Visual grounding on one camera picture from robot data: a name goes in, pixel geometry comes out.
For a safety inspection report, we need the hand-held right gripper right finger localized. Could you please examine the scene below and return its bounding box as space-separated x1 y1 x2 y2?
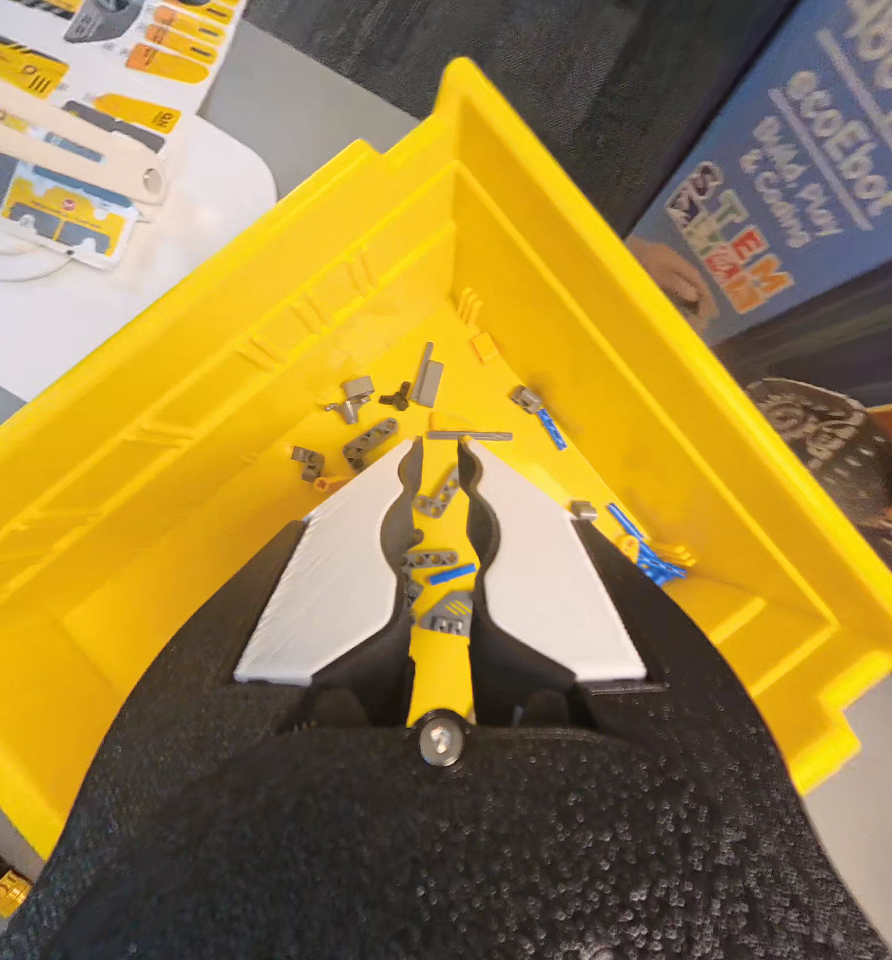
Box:
455 435 649 706

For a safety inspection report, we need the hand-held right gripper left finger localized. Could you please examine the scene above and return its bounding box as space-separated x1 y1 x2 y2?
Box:
230 435 426 706

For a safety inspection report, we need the large yellow bin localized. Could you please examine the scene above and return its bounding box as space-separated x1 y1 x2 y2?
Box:
0 57 892 864

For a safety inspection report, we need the grey desk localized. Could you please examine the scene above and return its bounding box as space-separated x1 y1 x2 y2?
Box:
0 15 892 960

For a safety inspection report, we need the printed sticker sheet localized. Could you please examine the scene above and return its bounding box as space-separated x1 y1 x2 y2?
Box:
0 0 244 271

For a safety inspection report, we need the blue printed cardboard box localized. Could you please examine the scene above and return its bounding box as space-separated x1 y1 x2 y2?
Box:
626 0 892 714

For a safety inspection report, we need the white book stand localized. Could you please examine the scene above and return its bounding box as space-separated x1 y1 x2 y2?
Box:
0 68 169 204

